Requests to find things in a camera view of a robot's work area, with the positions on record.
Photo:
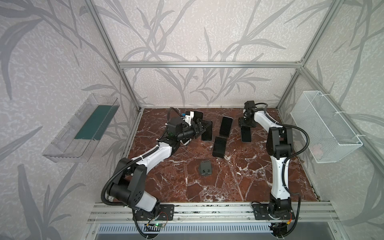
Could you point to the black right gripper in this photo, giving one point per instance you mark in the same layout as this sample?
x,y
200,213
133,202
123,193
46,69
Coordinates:
x,y
246,120

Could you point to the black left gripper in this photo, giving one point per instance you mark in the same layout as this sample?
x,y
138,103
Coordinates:
x,y
198,129

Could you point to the black smartphone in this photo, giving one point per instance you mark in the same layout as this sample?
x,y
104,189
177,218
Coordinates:
x,y
208,133
246,135
219,147

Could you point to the black block phone stand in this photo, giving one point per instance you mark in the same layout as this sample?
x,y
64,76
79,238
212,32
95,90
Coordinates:
x,y
205,168

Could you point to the black front smartphone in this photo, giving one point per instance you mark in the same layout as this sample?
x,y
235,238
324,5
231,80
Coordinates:
x,y
246,135

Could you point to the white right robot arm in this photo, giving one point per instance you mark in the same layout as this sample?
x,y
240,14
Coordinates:
x,y
279,148

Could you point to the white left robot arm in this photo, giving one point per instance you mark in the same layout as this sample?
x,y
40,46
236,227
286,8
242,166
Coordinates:
x,y
126,187

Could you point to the purple-edged smartphone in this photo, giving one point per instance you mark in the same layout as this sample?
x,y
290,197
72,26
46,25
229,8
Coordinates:
x,y
198,116

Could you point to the green-edged smartphone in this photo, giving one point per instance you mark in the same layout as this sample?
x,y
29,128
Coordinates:
x,y
226,126

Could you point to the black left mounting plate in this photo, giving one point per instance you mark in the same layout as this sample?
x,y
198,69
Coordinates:
x,y
162,212

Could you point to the black mounting plate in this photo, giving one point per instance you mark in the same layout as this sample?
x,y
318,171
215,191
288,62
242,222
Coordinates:
x,y
162,212
263,212

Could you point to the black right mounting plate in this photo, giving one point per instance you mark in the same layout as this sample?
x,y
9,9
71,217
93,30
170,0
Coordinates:
x,y
263,212

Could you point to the green circuit board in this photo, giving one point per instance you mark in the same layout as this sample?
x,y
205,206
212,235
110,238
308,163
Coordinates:
x,y
155,227

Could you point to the white wire mesh basket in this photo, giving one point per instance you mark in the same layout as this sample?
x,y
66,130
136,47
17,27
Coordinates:
x,y
331,137

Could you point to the clear plastic wall bin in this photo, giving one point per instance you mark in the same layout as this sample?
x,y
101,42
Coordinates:
x,y
79,138

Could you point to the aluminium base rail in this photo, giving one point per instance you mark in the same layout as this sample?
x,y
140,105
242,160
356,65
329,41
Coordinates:
x,y
209,212

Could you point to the aluminium frame enclosure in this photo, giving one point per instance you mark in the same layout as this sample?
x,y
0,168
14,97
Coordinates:
x,y
299,66

